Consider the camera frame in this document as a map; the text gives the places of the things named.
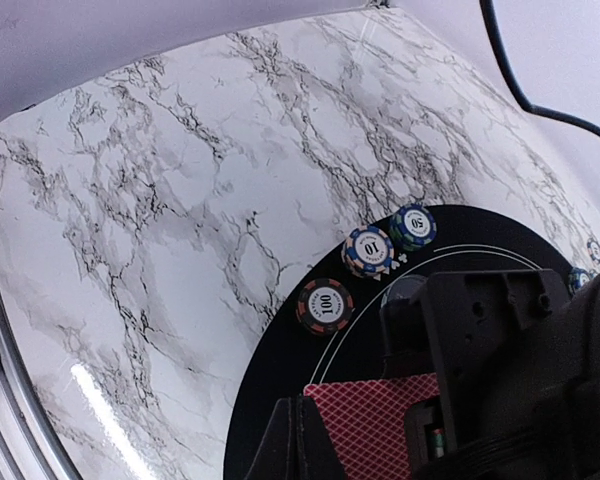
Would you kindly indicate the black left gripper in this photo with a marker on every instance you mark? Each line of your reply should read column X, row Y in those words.
column 516, row 357

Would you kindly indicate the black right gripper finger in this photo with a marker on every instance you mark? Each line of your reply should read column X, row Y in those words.
column 296, row 444

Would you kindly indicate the blue small blind button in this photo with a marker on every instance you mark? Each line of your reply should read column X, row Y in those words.
column 577, row 278

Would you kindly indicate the green fifty poker chip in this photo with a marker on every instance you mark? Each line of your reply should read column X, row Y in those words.
column 593, row 248

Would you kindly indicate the red poker chip stack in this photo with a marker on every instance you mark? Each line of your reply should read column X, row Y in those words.
column 324, row 306

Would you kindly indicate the green poker chip stack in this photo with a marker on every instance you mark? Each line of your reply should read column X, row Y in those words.
column 412, row 227

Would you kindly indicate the black white poker chip stack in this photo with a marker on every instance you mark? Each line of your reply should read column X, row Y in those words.
column 368, row 252

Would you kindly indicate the round black poker mat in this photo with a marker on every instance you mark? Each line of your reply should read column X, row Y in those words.
column 289, row 357

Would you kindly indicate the silver dealer button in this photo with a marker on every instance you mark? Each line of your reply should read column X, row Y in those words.
column 403, row 288

